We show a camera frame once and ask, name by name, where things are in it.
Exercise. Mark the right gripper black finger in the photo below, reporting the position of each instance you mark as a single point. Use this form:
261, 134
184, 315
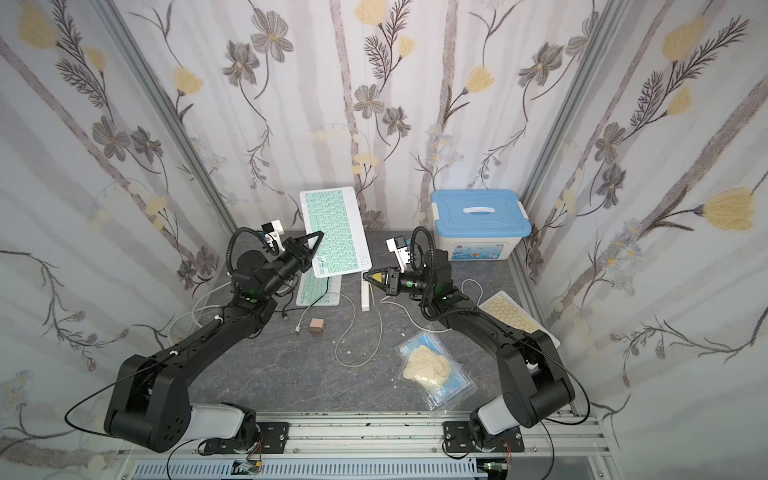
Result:
373, 285
377, 274

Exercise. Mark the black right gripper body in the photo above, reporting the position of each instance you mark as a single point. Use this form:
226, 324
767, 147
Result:
395, 281

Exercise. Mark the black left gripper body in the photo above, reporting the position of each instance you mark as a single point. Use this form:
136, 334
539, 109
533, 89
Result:
300, 252

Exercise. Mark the white power strip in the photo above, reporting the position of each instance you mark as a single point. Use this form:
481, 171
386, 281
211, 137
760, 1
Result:
365, 296

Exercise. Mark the green keyboard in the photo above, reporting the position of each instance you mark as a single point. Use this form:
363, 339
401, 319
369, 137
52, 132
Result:
343, 248
318, 291

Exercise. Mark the pink USB charger end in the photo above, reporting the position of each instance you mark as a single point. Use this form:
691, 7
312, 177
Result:
317, 326

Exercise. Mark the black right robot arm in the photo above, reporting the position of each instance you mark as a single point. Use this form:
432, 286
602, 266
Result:
534, 382

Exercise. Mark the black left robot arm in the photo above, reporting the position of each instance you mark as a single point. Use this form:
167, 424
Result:
150, 404

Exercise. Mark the bag of gloves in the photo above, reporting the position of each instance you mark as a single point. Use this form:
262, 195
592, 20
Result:
442, 381

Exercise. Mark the blue lid storage box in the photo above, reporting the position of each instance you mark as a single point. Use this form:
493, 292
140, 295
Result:
478, 225

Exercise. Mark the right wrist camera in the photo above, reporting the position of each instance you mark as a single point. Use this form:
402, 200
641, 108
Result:
399, 246

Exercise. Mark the yellow wireless keyboard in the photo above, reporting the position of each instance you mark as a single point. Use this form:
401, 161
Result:
502, 307

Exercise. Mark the white ribbed cable duct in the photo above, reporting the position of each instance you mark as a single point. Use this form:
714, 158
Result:
437, 468

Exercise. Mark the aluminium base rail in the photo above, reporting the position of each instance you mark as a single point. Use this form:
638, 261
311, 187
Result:
561, 449

